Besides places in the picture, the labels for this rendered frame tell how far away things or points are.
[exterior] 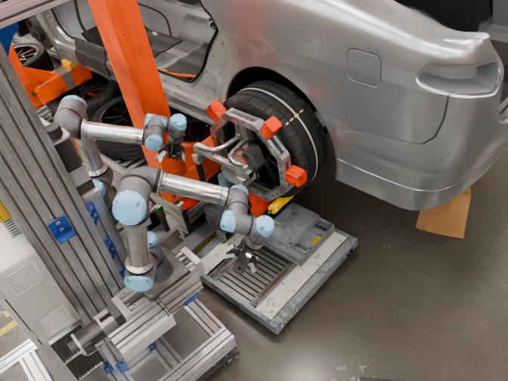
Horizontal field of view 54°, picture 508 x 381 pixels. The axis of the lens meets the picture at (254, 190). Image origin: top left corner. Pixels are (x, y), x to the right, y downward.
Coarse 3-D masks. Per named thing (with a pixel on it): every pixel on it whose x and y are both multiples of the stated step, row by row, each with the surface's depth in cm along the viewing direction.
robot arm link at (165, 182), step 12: (144, 168) 184; (156, 168) 188; (156, 180) 184; (168, 180) 186; (180, 180) 187; (192, 180) 189; (156, 192) 187; (168, 192) 188; (180, 192) 188; (192, 192) 188; (204, 192) 188; (216, 192) 189; (228, 192) 191; (240, 192) 192; (216, 204) 192; (228, 204) 191
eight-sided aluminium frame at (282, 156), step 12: (228, 120) 272; (240, 120) 256; (252, 120) 256; (216, 132) 282; (216, 144) 288; (276, 144) 255; (276, 156) 253; (288, 156) 254; (288, 168) 260; (252, 192) 292; (264, 192) 291; (276, 192) 274
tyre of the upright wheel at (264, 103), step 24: (240, 96) 263; (264, 96) 258; (288, 96) 259; (264, 120) 257; (288, 120) 253; (312, 120) 259; (288, 144) 254; (312, 144) 259; (312, 168) 265; (288, 192) 281
